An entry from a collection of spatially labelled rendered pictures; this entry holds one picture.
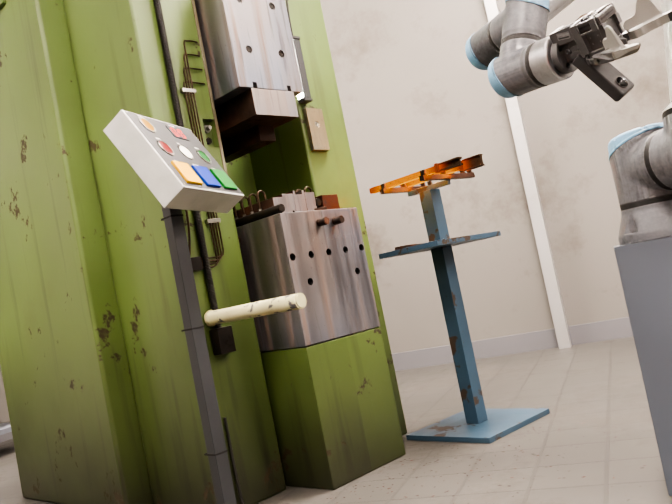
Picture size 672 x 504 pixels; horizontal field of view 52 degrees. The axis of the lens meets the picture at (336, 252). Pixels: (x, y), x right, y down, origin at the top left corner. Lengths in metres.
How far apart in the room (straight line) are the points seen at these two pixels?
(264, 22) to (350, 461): 1.55
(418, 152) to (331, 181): 2.07
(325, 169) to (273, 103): 0.42
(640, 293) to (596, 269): 2.81
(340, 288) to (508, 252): 2.38
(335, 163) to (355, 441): 1.11
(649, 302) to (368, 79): 3.51
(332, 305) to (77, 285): 0.92
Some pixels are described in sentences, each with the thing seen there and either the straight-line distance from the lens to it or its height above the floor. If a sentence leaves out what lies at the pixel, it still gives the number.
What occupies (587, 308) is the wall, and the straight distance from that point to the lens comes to 4.62.
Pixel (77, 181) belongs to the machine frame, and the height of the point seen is 1.19.
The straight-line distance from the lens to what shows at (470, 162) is 2.65.
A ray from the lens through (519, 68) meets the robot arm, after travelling 1.47.
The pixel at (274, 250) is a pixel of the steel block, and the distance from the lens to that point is 2.31.
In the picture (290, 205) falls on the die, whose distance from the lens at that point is 2.40.
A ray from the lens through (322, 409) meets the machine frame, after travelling 2.30.
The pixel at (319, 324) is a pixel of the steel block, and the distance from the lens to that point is 2.32.
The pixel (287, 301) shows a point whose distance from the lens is 1.95.
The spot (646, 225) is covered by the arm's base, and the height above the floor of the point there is 0.64.
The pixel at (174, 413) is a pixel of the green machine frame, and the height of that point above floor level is 0.33.
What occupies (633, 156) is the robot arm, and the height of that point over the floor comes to 0.81.
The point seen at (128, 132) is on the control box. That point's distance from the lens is 1.89.
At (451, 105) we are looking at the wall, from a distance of 4.79.
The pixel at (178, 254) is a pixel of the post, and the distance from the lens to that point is 1.97.
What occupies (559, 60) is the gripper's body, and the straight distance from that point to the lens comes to 1.42.
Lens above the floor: 0.63
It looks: 3 degrees up
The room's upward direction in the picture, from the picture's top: 11 degrees counter-clockwise
